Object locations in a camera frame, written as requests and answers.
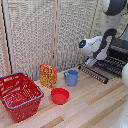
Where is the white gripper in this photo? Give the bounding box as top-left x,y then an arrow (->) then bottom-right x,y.
84,56 -> 99,68

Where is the red yellow snack box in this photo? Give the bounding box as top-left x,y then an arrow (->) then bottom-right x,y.
39,63 -> 59,90

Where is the red plastic shopping basket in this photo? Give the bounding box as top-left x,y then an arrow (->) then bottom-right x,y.
0,71 -> 45,124

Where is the black dish rack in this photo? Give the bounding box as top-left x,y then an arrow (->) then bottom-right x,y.
96,37 -> 128,80

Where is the black oven door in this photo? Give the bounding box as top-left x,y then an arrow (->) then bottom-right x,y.
77,64 -> 111,85

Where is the red plastic bowl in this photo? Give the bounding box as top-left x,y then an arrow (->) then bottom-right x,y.
50,87 -> 71,106

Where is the blue plastic mug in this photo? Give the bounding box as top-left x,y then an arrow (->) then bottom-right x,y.
63,69 -> 80,88

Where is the black wire oven tray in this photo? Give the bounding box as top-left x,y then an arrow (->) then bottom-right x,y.
94,54 -> 126,74

